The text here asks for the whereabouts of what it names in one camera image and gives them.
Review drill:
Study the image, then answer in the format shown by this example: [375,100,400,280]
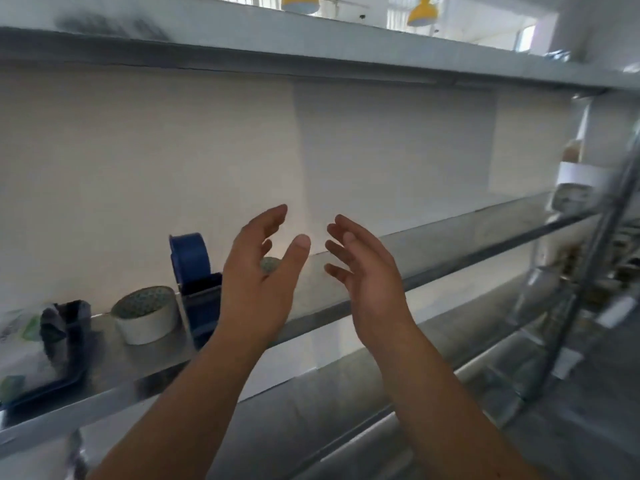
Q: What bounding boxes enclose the person's left hand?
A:
[216,204,312,353]

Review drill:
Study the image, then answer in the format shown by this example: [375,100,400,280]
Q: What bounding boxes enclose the person's right hand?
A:
[324,214,419,353]

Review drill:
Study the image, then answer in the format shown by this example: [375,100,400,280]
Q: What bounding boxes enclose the person's right forearm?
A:
[361,322,543,480]

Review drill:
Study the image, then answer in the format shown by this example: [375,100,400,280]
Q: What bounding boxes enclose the person's left forearm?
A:
[87,337,275,480]

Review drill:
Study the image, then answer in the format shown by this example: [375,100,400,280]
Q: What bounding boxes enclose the metal shelving rack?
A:
[0,0,640,480]

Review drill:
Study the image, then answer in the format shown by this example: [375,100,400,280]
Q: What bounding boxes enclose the white tape roll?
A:
[110,286,180,346]

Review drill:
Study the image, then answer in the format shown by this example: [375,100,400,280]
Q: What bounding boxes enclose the metal step ladder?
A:
[492,130,640,428]

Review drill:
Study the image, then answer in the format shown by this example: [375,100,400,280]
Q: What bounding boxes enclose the white box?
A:
[550,161,617,213]

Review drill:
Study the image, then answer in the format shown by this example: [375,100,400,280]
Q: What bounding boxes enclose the yellow pendant lamp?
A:
[280,0,321,15]
[406,0,440,28]

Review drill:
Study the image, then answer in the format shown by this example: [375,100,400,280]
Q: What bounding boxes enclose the dark blue angled tape dispenser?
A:
[0,300,94,413]

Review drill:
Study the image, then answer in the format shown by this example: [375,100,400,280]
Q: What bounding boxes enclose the clear plastic packet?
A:
[0,306,55,403]

